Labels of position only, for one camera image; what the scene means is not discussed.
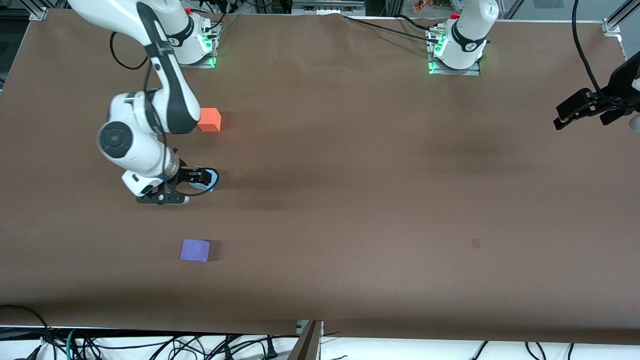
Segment blue foam block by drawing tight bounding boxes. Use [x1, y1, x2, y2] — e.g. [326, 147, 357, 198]
[189, 168, 220, 192]

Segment orange foam block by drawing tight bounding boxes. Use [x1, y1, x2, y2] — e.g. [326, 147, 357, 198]
[196, 107, 222, 133]

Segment purple foam block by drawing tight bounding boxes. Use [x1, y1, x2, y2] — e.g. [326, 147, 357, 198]
[180, 239, 211, 263]

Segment brown table cover sheet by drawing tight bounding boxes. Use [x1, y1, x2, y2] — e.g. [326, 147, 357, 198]
[0, 9, 640, 346]

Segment colourful small objects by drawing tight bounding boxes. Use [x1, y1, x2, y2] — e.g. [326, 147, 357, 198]
[413, 0, 451, 14]

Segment grey metal unit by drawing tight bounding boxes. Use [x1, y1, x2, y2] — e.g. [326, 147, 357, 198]
[292, 0, 366, 16]

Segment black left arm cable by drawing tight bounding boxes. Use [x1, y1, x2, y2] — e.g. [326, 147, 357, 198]
[571, 0, 613, 101]

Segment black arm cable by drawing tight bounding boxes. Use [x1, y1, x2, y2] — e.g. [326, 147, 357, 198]
[571, 0, 613, 101]
[109, 30, 221, 197]

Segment aluminium frame corner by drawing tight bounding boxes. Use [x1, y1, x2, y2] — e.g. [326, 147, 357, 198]
[27, 0, 49, 22]
[602, 0, 640, 37]

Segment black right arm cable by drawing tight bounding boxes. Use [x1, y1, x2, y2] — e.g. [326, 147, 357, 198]
[109, 30, 221, 197]

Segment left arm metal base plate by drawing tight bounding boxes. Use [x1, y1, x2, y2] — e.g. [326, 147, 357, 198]
[426, 25, 482, 77]

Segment thick black cable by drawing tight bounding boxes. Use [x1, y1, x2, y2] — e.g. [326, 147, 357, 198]
[0, 304, 53, 360]

